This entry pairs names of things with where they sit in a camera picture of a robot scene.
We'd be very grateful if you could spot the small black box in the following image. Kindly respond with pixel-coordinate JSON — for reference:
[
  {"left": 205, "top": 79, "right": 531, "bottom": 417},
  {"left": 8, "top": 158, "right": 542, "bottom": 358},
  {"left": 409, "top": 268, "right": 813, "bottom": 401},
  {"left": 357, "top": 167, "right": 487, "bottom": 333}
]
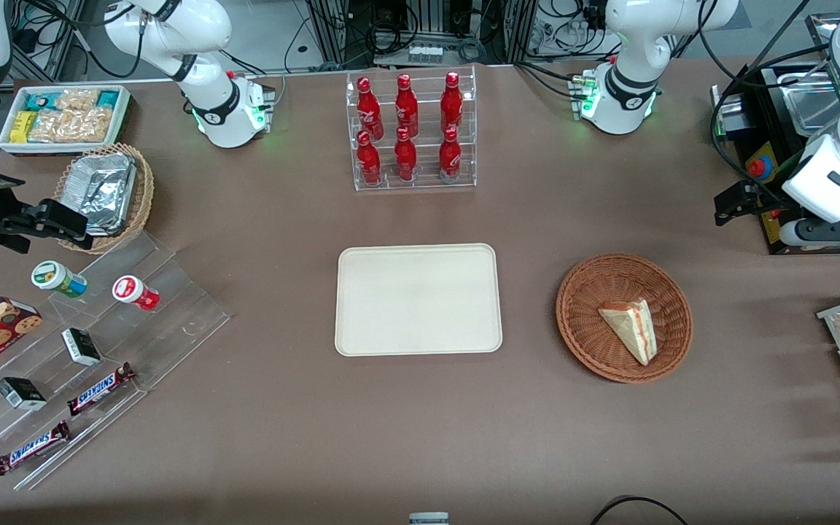
[
  {"left": 0, "top": 376, "right": 48, "bottom": 411},
  {"left": 61, "top": 327, "right": 103, "bottom": 368}
]

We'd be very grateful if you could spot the green lid snack cup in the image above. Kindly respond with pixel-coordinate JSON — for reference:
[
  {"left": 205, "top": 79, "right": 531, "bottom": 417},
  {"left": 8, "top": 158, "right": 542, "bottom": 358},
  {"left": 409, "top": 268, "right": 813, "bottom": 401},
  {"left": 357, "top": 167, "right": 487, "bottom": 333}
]
[{"left": 31, "top": 260, "right": 88, "bottom": 299}]

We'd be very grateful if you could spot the red lid snack cup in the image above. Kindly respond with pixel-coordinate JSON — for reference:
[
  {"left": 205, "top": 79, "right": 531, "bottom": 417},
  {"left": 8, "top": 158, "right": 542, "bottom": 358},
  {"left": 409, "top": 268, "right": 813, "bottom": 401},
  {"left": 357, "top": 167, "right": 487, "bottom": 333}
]
[{"left": 112, "top": 275, "right": 161, "bottom": 313}]

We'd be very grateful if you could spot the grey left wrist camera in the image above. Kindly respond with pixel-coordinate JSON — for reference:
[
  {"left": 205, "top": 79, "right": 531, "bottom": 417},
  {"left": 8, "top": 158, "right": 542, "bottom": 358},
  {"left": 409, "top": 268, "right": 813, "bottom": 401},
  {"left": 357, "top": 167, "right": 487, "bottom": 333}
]
[{"left": 779, "top": 217, "right": 840, "bottom": 246}]

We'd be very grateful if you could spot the triangular sandwich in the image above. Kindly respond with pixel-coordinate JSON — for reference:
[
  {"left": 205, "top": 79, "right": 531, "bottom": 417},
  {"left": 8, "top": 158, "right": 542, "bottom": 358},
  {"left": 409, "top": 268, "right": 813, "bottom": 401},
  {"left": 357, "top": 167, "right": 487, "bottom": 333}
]
[{"left": 598, "top": 299, "right": 658, "bottom": 367}]

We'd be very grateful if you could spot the beige rectangular tray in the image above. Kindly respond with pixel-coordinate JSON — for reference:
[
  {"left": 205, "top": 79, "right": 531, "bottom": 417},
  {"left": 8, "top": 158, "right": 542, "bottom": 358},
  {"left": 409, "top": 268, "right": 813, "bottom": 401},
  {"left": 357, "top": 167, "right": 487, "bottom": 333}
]
[{"left": 335, "top": 243, "right": 503, "bottom": 357}]

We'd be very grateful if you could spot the large clear cracker bag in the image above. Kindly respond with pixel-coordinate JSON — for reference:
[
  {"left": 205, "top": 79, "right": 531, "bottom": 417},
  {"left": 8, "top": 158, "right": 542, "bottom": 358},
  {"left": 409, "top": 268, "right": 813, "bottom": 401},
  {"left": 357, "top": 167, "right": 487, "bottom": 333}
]
[{"left": 28, "top": 108, "right": 112, "bottom": 144}]

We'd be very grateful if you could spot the yellow snack packet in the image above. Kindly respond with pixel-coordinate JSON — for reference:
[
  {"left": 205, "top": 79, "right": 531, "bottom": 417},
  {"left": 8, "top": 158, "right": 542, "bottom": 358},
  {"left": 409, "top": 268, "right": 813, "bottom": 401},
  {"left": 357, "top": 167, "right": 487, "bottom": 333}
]
[{"left": 9, "top": 110, "right": 39, "bottom": 144}]

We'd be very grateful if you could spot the clear acrylic bottle rack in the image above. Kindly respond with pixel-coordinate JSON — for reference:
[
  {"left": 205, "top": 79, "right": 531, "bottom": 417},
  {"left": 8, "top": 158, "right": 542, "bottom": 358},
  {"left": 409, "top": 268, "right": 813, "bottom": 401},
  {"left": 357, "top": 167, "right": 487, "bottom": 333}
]
[{"left": 346, "top": 64, "right": 478, "bottom": 192}]

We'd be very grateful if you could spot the Snickers chocolate bar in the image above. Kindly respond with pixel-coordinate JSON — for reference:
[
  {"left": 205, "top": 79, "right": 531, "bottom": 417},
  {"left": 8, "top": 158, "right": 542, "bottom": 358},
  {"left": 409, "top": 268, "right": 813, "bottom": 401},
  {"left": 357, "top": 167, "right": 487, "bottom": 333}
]
[
  {"left": 0, "top": 421, "right": 71, "bottom": 477},
  {"left": 66, "top": 362, "right": 137, "bottom": 417}
]

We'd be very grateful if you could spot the black floor cable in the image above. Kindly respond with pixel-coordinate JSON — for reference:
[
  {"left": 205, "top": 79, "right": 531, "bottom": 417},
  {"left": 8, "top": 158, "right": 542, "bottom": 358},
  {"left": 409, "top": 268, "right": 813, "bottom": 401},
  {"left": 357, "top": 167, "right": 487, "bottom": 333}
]
[{"left": 590, "top": 495, "right": 688, "bottom": 525}]

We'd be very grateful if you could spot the red cola bottle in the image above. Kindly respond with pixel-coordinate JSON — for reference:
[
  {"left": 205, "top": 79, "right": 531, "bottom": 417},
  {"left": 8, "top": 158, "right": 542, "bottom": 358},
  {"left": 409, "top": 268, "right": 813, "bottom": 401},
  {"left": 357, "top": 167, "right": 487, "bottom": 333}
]
[
  {"left": 394, "top": 128, "right": 418, "bottom": 182},
  {"left": 395, "top": 73, "right": 419, "bottom": 136},
  {"left": 357, "top": 77, "right": 383, "bottom": 139},
  {"left": 357, "top": 131, "right": 383, "bottom": 185},
  {"left": 438, "top": 127, "right": 462, "bottom": 182},
  {"left": 440, "top": 71, "right": 464, "bottom": 133}
]

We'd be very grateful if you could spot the clear acrylic step display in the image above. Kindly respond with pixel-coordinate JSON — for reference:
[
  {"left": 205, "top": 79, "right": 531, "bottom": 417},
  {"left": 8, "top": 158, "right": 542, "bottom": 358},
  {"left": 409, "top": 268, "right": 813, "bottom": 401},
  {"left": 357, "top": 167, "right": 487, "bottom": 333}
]
[{"left": 0, "top": 232, "right": 232, "bottom": 491}]

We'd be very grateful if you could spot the black food warmer appliance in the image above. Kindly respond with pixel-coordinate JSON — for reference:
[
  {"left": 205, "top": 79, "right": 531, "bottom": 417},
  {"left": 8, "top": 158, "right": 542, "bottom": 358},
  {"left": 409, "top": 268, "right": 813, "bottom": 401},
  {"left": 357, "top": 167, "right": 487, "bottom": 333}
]
[{"left": 709, "top": 11, "right": 840, "bottom": 256}]

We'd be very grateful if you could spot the stainless steel pan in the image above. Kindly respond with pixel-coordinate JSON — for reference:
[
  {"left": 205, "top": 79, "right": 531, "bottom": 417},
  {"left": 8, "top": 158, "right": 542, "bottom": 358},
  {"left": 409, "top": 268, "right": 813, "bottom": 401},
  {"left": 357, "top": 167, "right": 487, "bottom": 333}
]
[{"left": 783, "top": 71, "right": 840, "bottom": 136}]

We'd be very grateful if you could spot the small clear cracker bag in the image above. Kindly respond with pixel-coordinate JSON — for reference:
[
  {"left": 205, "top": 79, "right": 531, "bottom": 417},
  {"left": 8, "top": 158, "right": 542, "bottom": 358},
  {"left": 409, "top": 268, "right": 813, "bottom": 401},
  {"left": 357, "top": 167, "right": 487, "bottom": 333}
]
[{"left": 54, "top": 88, "right": 101, "bottom": 114}]

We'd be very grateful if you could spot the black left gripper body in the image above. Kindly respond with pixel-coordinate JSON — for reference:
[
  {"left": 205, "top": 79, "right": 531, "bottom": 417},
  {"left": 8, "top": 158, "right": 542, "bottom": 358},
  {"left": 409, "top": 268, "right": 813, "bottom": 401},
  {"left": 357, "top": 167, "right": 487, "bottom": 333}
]
[{"left": 736, "top": 180, "right": 786, "bottom": 217}]

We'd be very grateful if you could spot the white snack bin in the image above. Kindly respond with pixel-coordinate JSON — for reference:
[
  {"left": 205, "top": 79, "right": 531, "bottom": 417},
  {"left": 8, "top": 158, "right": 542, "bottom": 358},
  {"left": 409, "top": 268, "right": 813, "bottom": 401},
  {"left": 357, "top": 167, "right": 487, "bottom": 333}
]
[{"left": 0, "top": 84, "right": 133, "bottom": 158}]

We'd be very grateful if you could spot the round brown wicker basket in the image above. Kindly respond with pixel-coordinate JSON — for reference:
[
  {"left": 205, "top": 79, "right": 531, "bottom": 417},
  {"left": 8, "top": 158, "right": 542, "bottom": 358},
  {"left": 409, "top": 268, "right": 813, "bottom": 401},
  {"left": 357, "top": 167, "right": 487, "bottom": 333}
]
[{"left": 556, "top": 253, "right": 693, "bottom": 384}]

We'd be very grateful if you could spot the silver foil container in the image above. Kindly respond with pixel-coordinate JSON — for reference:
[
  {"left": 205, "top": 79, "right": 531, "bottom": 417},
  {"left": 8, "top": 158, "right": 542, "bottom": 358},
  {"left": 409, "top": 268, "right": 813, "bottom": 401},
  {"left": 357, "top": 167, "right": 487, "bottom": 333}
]
[{"left": 63, "top": 152, "right": 138, "bottom": 237}]

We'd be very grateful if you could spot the light wicker basket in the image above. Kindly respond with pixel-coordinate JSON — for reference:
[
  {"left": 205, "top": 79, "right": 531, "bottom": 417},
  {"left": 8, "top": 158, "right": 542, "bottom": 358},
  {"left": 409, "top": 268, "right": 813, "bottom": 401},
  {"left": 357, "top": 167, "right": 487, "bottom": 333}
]
[{"left": 54, "top": 142, "right": 155, "bottom": 255}]

